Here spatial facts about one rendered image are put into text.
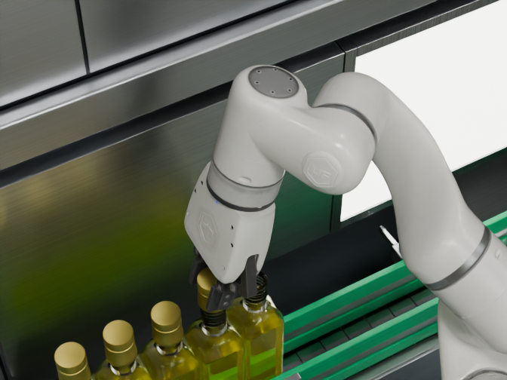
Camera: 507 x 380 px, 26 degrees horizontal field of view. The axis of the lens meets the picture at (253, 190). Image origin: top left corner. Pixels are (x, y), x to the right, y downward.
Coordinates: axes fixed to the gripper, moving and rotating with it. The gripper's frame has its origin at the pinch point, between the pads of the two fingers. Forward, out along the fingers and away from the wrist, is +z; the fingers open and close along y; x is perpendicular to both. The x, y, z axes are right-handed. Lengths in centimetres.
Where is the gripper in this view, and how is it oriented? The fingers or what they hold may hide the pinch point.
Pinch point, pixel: (213, 282)
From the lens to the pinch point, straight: 123.3
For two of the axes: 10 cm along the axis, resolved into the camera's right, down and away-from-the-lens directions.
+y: 4.8, 6.7, -5.7
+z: -2.2, 7.2, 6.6
